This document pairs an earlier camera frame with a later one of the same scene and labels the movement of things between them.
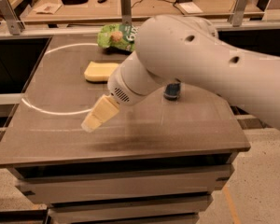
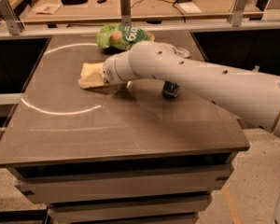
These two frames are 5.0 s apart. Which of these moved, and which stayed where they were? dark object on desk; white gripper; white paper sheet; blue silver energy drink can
Moved: white gripper
Stayed: blue silver energy drink can; dark object on desk; white paper sheet
